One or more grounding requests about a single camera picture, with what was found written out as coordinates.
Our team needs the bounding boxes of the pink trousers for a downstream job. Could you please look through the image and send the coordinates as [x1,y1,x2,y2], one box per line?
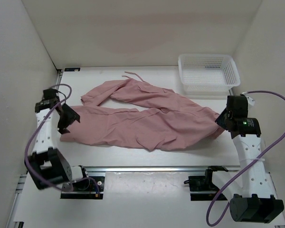
[60,76,223,151]

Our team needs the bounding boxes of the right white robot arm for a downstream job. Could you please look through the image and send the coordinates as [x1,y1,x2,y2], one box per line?
[204,95,284,224]

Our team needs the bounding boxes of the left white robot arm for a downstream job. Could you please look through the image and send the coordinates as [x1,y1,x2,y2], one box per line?
[25,88,90,190]

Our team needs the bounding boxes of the white plastic mesh basket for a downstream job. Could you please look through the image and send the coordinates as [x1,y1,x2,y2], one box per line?
[178,54,240,95]

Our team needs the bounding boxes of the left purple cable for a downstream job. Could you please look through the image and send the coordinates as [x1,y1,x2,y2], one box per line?
[24,84,102,193]

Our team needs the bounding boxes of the purple cable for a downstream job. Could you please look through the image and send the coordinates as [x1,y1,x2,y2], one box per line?
[206,90,285,226]
[24,84,102,193]

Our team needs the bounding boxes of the black corner bracket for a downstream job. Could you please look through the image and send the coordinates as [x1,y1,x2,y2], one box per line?
[64,67,81,72]

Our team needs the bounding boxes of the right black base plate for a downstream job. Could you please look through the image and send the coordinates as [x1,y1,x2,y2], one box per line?
[183,176,219,201]

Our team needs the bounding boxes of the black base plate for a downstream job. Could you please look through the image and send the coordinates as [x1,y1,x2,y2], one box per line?
[183,176,219,201]
[60,172,105,200]

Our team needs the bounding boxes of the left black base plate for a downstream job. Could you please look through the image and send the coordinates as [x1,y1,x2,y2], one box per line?
[60,172,105,200]

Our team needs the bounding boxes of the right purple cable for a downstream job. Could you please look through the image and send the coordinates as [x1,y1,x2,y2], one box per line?
[206,90,285,226]

